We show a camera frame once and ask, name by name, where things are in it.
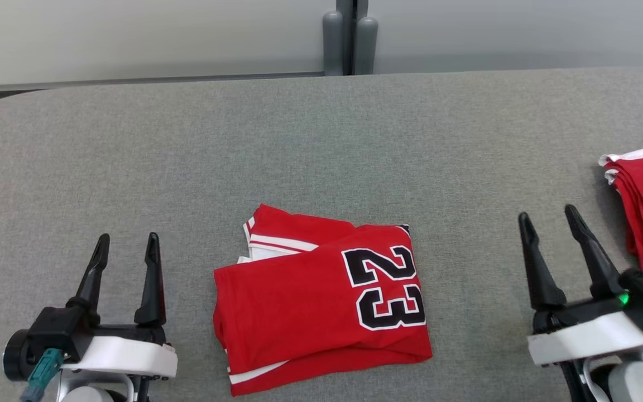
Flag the grey vertical partition post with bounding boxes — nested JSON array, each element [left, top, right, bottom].
[[321, 0, 379, 76]]

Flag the teal cable connector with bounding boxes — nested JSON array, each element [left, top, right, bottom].
[[19, 347, 65, 402]]

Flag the red white number 23 jersey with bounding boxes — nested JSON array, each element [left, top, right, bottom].
[[213, 204, 434, 397]]

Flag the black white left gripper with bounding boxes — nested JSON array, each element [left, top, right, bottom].
[[62, 232, 179, 379]]

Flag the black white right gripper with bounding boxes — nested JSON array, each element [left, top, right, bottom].
[[518, 204, 643, 367]]

